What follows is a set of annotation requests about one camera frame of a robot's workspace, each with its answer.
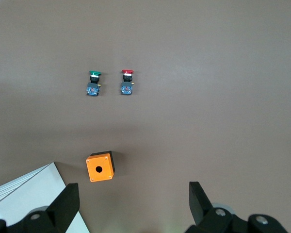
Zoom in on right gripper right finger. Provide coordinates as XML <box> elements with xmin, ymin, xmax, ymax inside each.
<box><xmin>184</xmin><ymin>181</ymin><xmax>289</xmax><ymax>233</ymax></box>

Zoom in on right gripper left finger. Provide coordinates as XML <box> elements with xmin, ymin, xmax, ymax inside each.
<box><xmin>7</xmin><ymin>183</ymin><xmax>80</xmax><ymax>233</ymax></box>

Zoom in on red mushroom push button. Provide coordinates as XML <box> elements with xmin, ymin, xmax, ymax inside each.
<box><xmin>119</xmin><ymin>69</ymin><xmax>135</xmax><ymax>96</ymax></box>

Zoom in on white drawer cabinet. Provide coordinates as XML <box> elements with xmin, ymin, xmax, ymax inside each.
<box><xmin>0</xmin><ymin>162</ymin><xmax>90</xmax><ymax>233</ymax></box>

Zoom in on green mushroom push button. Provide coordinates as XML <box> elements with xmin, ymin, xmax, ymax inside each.
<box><xmin>85</xmin><ymin>70</ymin><xmax>102</xmax><ymax>96</ymax></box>

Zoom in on orange button enclosure box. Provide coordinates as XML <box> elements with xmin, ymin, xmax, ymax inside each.
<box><xmin>85</xmin><ymin>150</ymin><xmax>116</xmax><ymax>183</ymax></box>

